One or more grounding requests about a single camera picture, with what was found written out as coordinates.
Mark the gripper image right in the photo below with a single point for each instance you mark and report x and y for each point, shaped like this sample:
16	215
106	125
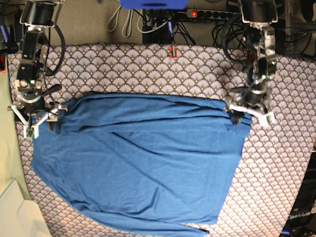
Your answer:
256	97

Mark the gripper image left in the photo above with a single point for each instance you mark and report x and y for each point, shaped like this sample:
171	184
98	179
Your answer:
32	103

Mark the blue T-shirt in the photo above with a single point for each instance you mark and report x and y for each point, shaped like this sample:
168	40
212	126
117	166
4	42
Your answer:
146	164

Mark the patterned fan-print tablecloth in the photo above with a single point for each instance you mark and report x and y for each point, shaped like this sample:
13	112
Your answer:
274	160

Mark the red and grey clamp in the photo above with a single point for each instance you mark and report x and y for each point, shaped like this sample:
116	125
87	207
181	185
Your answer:
173	52

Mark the white plastic bin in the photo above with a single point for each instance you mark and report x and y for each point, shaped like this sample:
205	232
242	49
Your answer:
20	217

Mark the black OpenArm base box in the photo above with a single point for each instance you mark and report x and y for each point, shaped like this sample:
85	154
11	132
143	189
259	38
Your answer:
302	219

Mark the blue box overhead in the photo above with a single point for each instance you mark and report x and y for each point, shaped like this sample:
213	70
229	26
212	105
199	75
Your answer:
153	4

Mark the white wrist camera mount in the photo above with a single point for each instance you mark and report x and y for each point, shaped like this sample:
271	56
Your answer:
264	119
31	127

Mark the blue-handled clamp left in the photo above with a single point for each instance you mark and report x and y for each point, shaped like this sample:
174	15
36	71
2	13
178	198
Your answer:
9	40

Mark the black power strip red switch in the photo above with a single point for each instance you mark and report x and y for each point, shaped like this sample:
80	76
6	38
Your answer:
209	14

